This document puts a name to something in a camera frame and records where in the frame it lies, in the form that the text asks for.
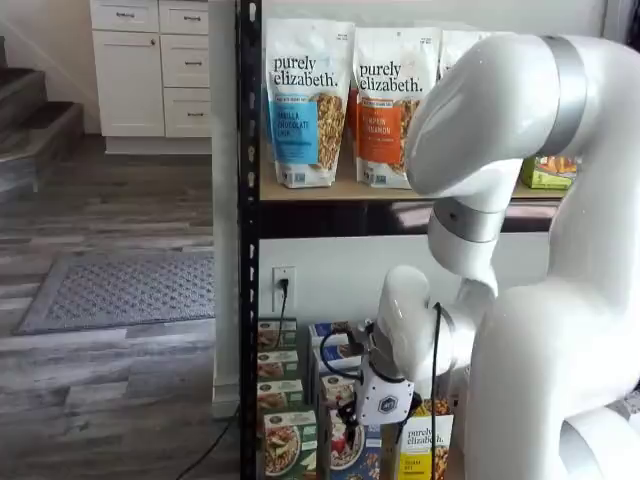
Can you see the green and white cereal box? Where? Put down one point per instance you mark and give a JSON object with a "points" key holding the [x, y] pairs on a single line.
{"points": [[275, 332], [277, 365], [280, 395], [290, 450]]}

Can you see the black metal shelf rack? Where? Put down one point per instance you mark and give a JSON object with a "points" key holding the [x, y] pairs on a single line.
{"points": [[248, 200]]}

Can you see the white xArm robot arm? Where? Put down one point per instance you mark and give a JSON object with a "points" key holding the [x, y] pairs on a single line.
{"points": [[525, 125]]}

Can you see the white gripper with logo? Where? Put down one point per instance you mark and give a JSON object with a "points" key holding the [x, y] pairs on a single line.
{"points": [[385, 400]]}

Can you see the green Bobo's apple pie box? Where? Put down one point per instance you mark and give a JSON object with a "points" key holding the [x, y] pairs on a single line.
{"points": [[545, 175]]}

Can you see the grey carpeted stairs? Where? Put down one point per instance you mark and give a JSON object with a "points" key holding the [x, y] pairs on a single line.
{"points": [[30, 110]]}

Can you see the white square pillar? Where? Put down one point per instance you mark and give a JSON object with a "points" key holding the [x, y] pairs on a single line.
{"points": [[225, 200]]}

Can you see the white kitchen cabinet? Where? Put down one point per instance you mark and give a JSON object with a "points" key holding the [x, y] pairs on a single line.
{"points": [[130, 80]]}

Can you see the wooden shelf board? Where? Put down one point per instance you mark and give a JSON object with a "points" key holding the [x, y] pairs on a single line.
{"points": [[345, 190]]}

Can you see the yellow and white granola box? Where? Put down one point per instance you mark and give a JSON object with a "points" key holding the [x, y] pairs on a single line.
{"points": [[425, 450]]}

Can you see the white wall outlet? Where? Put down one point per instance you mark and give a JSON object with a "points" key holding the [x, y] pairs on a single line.
{"points": [[277, 302]]}

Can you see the blue label granola bag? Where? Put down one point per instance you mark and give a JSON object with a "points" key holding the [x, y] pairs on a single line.
{"points": [[295, 125]]}

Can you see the blue and white cereal box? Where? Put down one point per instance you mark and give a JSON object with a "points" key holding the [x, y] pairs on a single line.
{"points": [[335, 390], [342, 355], [325, 329], [370, 460]]}

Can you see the grey patterned floor mat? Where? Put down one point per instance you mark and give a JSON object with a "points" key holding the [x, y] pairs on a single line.
{"points": [[120, 295]]}

